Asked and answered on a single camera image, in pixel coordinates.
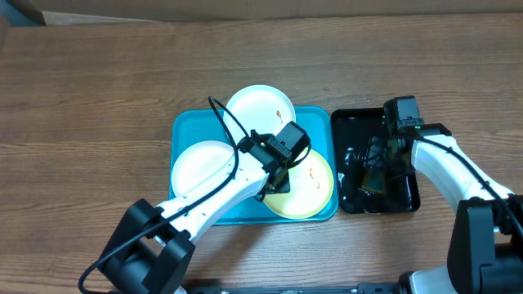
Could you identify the white plate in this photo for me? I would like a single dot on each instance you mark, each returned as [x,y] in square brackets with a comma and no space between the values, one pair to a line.
[262,108]
[197,163]

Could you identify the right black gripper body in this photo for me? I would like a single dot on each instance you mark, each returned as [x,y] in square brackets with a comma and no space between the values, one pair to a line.
[384,152]

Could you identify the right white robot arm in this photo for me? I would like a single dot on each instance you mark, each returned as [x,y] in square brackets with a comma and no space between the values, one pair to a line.
[485,250]

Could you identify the white plate left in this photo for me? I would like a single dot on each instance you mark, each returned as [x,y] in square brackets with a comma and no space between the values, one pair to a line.
[197,163]

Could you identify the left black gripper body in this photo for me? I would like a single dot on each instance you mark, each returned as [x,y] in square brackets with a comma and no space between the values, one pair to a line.
[283,188]

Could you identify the green yellow sponge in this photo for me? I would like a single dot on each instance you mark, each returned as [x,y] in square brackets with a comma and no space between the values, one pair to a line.
[373,180]

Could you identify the white plate top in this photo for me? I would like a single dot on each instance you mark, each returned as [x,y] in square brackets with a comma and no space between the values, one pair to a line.
[262,108]

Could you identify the cardboard sheet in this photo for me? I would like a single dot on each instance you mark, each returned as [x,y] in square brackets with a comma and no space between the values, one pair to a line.
[75,11]

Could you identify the yellow plate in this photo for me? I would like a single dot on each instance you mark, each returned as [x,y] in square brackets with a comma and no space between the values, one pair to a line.
[311,188]

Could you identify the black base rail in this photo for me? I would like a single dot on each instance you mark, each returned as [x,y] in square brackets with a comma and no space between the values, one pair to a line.
[361,288]

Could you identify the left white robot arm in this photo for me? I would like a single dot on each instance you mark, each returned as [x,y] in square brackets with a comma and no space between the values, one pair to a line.
[151,248]

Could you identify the black water tray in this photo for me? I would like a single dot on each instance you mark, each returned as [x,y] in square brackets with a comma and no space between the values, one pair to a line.
[351,130]

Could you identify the teal plastic tray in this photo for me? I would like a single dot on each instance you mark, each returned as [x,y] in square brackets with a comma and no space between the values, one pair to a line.
[194,126]

